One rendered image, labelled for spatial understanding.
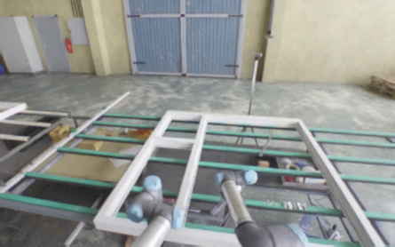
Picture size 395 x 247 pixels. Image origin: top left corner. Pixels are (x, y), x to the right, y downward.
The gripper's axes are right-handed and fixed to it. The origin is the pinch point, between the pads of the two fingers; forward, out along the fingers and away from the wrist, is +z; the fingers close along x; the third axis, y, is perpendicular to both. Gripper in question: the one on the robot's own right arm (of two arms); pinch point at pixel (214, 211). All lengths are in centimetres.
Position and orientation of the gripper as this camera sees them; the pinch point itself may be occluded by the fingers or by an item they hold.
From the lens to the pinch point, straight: 122.8
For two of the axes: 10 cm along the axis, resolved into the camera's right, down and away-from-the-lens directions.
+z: -7.0, 6.5, -3.1
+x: -0.8, -5.0, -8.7
